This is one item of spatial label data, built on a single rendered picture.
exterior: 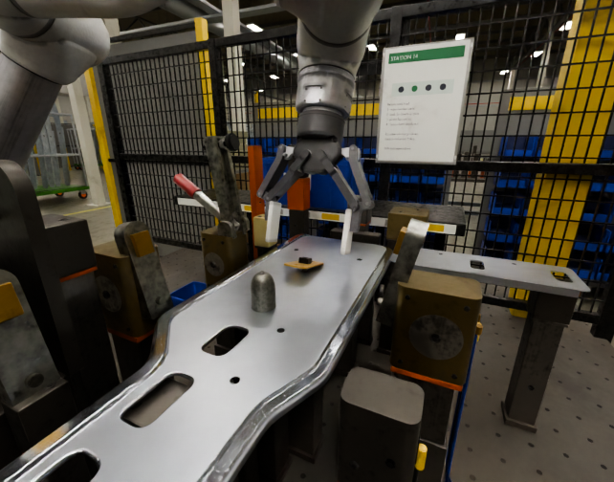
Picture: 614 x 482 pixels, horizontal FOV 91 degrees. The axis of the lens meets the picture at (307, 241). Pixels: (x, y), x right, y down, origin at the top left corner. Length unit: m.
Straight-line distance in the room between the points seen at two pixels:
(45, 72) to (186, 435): 0.76
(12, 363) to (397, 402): 0.33
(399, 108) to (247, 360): 0.82
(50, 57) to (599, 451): 1.24
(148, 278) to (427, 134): 0.80
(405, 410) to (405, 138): 0.79
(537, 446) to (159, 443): 0.63
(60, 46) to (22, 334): 0.60
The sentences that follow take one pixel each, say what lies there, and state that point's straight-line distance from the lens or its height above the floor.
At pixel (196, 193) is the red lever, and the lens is 0.59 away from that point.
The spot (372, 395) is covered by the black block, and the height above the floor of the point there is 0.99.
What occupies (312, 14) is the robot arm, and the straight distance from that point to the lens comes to 0.43.
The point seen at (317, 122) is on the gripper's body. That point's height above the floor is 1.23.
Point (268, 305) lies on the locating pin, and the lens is 0.39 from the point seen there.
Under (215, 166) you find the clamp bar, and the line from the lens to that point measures 0.54.
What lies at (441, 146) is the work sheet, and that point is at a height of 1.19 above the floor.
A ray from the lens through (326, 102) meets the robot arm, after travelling 0.49.
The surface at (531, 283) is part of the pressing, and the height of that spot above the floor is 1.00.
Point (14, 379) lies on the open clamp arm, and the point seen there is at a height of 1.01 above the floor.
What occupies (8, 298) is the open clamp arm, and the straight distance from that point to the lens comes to 0.36.
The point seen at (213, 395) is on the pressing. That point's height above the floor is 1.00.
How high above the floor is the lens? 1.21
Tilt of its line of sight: 18 degrees down
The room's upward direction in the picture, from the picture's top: straight up
